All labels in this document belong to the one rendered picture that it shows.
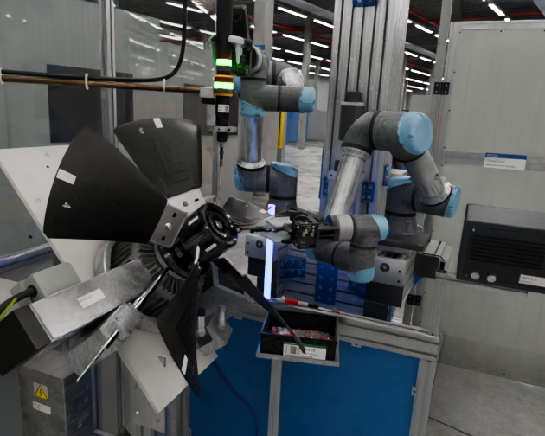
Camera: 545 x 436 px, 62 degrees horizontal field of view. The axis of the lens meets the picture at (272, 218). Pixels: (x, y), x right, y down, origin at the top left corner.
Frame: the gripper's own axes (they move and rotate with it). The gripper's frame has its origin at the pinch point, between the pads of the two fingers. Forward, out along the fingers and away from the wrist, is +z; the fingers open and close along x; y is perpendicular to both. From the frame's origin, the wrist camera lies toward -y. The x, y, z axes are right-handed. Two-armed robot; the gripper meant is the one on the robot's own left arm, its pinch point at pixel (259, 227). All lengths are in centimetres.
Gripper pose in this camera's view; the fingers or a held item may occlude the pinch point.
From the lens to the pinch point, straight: 121.7
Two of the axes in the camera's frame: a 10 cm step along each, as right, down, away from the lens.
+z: -9.7, 0.2, -2.6
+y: 2.5, 3.4, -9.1
